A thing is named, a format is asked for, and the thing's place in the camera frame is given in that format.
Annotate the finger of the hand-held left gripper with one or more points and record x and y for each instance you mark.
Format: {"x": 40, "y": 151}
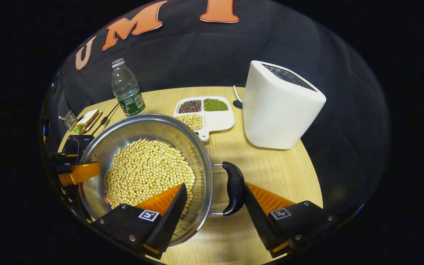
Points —
{"x": 81, "y": 173}

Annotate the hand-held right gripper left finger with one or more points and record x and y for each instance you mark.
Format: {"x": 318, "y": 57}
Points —
{"x": 168, "y": 221}

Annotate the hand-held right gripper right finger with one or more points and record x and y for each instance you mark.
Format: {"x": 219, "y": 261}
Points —
{"x": 258, "y": 217}

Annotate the black induction cooktop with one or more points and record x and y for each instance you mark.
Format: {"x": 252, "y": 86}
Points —
{"x": 77, "y": 143}

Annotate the sandwich with lettuce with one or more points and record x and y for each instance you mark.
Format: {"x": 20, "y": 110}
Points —
{"x": 87, "y": 119}

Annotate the pile of soybeans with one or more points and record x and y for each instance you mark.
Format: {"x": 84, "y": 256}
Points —
{"x": 149, "y": 173}

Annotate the clear plastic water bottle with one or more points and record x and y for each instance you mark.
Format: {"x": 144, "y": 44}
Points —
{"x": 127, "y": 92}

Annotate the white divided dish of beans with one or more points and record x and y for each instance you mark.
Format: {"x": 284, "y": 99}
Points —
{"x": 217, "y": 119}

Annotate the white block-shaped appliance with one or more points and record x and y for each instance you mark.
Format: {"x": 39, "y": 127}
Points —
{"x": 278, "y": 110}

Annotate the black table grommet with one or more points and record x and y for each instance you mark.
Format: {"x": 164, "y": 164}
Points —
{"x": 238, "y": 104}

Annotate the black backdrop cloth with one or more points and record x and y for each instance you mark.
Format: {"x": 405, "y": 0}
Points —
{"x": 197, "y": 55}

